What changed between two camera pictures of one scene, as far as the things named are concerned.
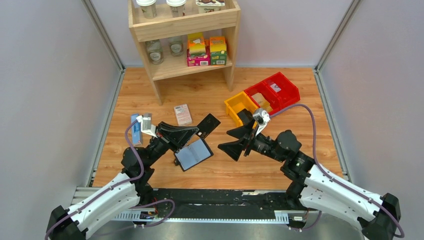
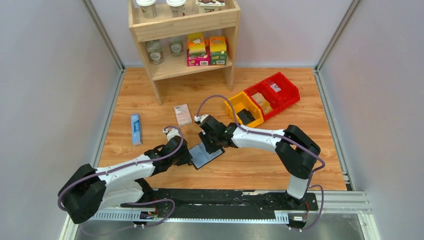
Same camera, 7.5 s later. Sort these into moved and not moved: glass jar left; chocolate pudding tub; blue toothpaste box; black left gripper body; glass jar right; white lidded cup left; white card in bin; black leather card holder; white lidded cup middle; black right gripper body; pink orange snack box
Moved: black left gripper body; black leather card holder; black right gripper body
Not moved: glass jar left; white lidded cup middle; white lidded cup left; blue toothpaste box; pink orange snack box; chocolate pudding tub; white card in bin; glass jar right
